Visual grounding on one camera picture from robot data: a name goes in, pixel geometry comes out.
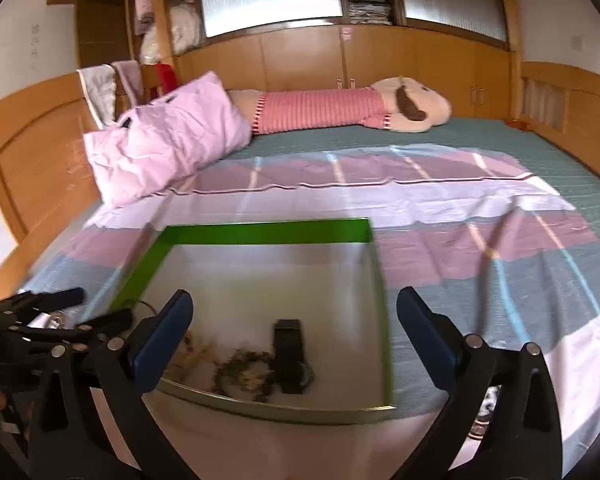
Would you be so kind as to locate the wooden wall cabinets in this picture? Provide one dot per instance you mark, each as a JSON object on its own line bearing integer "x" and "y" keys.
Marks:
{"x": 305, "y": 60}

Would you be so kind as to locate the white towel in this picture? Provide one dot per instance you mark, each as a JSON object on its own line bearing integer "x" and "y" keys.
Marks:
{"x": 97, "y": 90}

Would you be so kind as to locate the white wall switch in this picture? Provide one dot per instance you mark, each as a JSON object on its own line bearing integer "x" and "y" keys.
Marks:
{"x": 577, "y": 42}

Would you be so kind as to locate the patchwork printed bed sheet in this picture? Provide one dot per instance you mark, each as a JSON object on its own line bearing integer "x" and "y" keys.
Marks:
{"x": 480, "y": 240}

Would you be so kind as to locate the tall wooden wardrobe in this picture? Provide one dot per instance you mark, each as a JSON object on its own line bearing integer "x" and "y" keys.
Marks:
{"x": 100, "y": 25}

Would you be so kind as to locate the black wristwatch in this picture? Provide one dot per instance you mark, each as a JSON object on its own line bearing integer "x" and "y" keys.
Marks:
{"x": 287, "y": 345}

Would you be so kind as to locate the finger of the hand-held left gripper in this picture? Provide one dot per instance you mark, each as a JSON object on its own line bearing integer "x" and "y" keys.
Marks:
{"x": 55, "y": 297}
{"x": 105, "y": 321}

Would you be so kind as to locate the green cardboard box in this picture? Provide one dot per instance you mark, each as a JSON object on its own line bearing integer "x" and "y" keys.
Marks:
{"x": 280, "y": 280}

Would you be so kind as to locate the red cloth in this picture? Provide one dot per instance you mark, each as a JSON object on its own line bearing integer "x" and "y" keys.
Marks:
{"x": 167, "y": 77}

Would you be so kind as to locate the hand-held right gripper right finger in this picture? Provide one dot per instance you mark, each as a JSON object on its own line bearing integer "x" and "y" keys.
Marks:
{"x": 425, "y": 335}

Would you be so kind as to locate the teal bedspread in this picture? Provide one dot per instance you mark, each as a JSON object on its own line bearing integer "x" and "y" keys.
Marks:
{"x": 555, "y": 150}

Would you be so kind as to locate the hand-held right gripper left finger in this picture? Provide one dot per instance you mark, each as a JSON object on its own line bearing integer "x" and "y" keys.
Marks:
{"x": 165, "y": 340}

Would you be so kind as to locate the wooden headboard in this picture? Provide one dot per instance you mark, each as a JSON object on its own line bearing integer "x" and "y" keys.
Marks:
{"x": 35, "y": 160}

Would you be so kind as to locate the pink pillow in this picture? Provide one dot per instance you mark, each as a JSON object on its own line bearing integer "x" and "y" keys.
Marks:
{"x": 170, "y": 135}

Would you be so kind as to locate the pink towel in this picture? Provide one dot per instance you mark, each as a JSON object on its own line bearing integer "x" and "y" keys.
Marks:
{"x": 130, "y": 77}

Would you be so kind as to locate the striped plush toy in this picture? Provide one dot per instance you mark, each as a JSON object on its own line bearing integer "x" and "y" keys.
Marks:
{"x": 320, "y": 107}

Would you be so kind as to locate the wooden footboard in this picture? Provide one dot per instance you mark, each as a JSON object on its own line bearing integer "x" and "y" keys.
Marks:
{"x": 580, "y": 105}

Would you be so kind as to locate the stack of folded clothes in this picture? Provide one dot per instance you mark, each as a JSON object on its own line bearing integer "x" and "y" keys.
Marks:
{"x": 185, "y": 20}

